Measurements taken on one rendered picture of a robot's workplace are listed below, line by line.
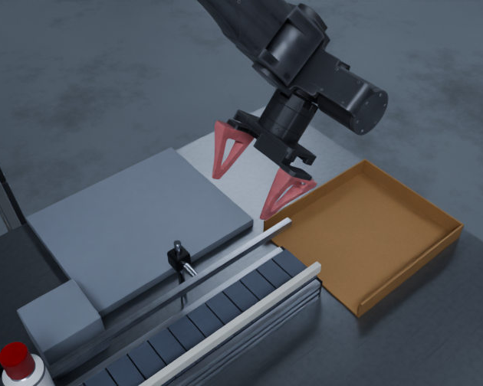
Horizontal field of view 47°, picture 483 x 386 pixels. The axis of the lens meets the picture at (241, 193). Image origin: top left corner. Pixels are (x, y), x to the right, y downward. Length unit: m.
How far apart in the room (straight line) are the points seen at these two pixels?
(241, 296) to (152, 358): 0.18
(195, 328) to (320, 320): 0.23
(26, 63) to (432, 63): 2.33
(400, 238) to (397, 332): 0.22
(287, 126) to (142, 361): 0.45
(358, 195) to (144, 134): 1.69
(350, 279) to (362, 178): 0.29
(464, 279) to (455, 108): 2.03
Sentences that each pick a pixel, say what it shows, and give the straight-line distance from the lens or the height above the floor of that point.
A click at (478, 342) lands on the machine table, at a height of 0.83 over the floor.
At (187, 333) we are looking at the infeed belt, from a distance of 0.94.
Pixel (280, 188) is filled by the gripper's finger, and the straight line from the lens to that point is 0.66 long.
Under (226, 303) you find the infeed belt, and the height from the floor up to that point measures 0.88.
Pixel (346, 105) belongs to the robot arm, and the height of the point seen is 1.33.
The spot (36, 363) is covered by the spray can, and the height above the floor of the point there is 1.05.
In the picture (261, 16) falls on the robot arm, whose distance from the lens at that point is 0.59.
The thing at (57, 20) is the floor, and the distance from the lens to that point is 3.91.
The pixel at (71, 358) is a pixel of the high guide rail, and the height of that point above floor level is 0.96.
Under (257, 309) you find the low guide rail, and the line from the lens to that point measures 0.92.
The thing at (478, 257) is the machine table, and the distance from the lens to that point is 1.19.
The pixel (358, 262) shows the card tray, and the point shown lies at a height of 0.83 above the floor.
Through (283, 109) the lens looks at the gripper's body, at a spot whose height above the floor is 1.29.
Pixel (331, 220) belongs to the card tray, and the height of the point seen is 0.83.
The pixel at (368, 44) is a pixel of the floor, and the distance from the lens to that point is 3.53.
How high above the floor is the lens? 1.68
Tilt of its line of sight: 44 degrees down
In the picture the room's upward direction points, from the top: straight up
